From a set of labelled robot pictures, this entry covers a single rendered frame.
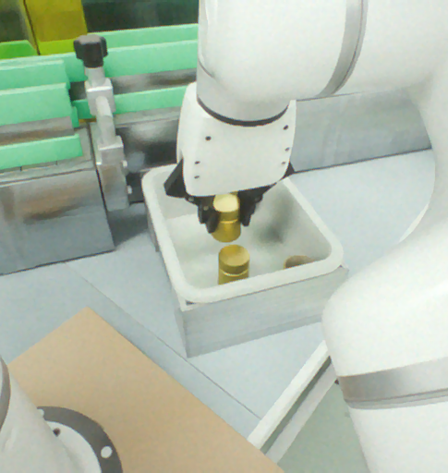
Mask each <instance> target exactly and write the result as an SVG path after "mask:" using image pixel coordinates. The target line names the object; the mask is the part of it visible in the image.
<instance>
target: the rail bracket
mask: <svg viewBox="0 0 448 473"><path fill-rule="evenodd" d="M73 45H74V49H75V52H76V56H77V59H78V60H82V64H83V67H84V72H85V75H86V76H88V79H87V80H85V88H86V92H87V97H88V101H89V107H90V110H91V114H92V115H96V118H97V123H98V128H99V132H100V136H101V137H100V138H99V139H97V146H98V151H99V154H100V159H101V164H102V165H104V164H116V163H120V162H122V161H125V160H126V156H125V155H124V150H123V144H122V141H121V138H120V136H116V135H115V125H114V120H113V116H112V113H114V112H115V99H114V94H113V89H112V85H111V81H110V79H109V78H106V77H105V75H104V70H103V65H104V61H103V58H104V57H106V56H108V52H107V45H106V39H105V38H104V37H103V36H100V35H98V34H96V33H94V34H88V35H85V34H82V36H79V37H78V38H77V39H75V40H74V42H73Z"/></svg>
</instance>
